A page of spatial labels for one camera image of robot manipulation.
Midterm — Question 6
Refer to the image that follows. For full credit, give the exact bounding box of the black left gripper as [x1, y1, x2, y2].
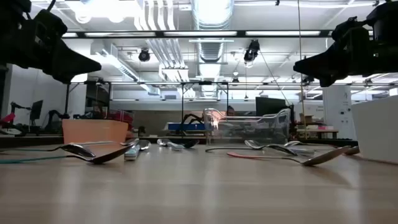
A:
[17, 8, 102, 84]

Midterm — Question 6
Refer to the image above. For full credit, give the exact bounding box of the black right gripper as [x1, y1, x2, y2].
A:
[293, 17, 376, 88]

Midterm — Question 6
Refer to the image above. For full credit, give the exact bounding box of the thin yellow pole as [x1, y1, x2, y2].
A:
[297, 0, 308, 140]

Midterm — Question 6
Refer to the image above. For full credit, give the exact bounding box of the white room pillar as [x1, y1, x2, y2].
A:
[322, 85, 353, 140]

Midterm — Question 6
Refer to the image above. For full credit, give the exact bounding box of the brown cardboard box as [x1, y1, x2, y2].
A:
[298, 113, 315, 125]

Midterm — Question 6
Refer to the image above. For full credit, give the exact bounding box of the small black monitor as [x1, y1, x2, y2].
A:
[30, 100, 44, 123]

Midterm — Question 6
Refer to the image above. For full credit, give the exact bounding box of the wooden background bench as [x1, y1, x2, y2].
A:
[297, 124, 340, 140]

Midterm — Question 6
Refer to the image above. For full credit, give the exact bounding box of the large dark monitor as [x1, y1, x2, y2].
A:
[255, 96, 287, 117]

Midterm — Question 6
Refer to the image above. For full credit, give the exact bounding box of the orange translucent plastic bin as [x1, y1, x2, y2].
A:
[62, 119, 129, 145]

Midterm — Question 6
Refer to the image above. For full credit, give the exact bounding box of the white plastic tray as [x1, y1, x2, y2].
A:
[351, 95, 398, 165]

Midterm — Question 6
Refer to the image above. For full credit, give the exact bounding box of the red and black machine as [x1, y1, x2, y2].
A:
[0, 101, 32, 137]

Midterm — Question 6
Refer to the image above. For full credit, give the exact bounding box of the black overhead beam with lights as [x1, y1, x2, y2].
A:
[62, 29, 335, 39]

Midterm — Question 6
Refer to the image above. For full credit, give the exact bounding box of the clear plastic bin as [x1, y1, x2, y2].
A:
[203, 108, 292, 146]

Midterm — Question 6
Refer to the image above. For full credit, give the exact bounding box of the blue background table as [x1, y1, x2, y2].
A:
[166, 122, 206, 132]

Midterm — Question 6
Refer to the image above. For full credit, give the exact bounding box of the black background rig frame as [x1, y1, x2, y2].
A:
[63, 80, 398, 138]

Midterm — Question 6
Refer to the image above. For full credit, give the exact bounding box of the black metal table frame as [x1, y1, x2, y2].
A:
[0, 135, 358, 148]

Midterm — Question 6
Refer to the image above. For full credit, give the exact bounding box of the silver round air duct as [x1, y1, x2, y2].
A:
[191, 0, 234, 63]

